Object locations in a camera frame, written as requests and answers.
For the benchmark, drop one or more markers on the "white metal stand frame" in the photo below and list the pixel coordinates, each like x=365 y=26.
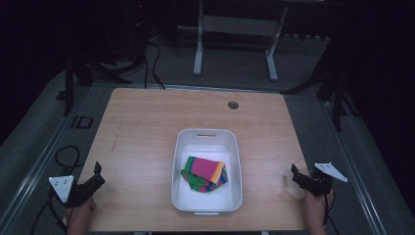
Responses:
x=239 y=25

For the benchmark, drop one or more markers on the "white plastic bin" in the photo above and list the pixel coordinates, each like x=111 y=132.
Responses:
x=192 y=202

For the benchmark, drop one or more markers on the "black tripod stand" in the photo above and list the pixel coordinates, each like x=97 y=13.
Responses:
x=70 y=81
x=337 y=98

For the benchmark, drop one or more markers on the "colourful striped cloth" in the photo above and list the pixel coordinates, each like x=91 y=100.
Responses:
x=204 y=173

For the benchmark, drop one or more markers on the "person's left hand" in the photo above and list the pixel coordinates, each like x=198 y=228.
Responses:
x=81 y=211

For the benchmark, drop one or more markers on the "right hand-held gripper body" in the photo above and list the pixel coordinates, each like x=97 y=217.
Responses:
x=321 y=181

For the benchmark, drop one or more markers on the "person's right hand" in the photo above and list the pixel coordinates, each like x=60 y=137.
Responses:
x=318 y=205

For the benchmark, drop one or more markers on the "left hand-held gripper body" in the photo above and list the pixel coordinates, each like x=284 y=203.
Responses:
x=63 y=189

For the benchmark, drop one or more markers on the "black floor bracket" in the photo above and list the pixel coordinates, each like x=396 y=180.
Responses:
x=84 y=122

